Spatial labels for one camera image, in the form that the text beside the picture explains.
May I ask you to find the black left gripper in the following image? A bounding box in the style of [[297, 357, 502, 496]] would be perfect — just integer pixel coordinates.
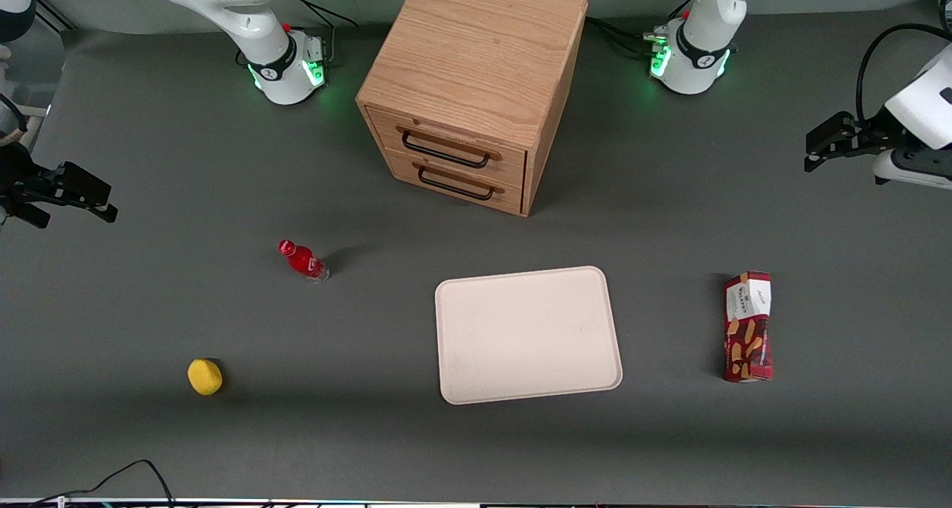
[[803, 109, 907, 173]]

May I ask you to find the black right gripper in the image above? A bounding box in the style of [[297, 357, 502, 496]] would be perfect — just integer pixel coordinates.
[[0, 142, 119, 230]]

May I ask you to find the red tartan cookie box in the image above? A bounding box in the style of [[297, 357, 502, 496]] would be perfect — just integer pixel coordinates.
[[723, 271, 775, 384]]

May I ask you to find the cream plastic tray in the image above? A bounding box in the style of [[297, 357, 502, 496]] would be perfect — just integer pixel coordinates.
[[434, 266, 624, 405]]

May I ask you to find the yellow lemon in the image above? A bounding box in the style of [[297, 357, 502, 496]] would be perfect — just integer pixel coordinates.
[[187, 358, 224, 396]]

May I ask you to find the red soda bottle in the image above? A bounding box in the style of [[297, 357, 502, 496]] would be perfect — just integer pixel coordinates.
[[277, 239, 329, 283]]

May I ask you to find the wooden drawer front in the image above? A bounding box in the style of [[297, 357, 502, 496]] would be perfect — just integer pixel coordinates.
[[367, 108, 528, 190], [387, 151, 524, 216]]

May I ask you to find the wooden drawer cabinet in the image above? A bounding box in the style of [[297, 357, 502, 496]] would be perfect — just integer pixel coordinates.
[[356, 0, 589, 218]]

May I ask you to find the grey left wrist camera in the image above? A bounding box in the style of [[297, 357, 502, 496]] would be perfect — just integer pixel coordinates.
[[872, 147, 952, 190]]

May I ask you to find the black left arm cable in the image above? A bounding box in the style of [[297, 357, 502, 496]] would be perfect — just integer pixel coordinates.
[[855, 22, 952, 124]]

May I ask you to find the black left base cable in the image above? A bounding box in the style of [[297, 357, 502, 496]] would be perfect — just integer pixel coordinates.
[[585, 0, 696, 57]]

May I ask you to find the black base cable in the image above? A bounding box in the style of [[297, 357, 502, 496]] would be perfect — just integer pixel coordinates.
[[284, 0, 359, 62], [585, 0, 696, 57]]

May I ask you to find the black table cable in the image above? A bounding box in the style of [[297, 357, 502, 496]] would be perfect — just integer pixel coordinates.
[[30, 459, 176, 508]]

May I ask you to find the black right base cable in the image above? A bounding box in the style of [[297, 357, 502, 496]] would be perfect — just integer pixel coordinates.
[[284, 0, 359, 62]]

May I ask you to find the black drawer handle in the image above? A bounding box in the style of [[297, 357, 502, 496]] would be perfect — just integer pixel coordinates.
[[396, 125, 504, 170], [413, 162, 506, 202]]

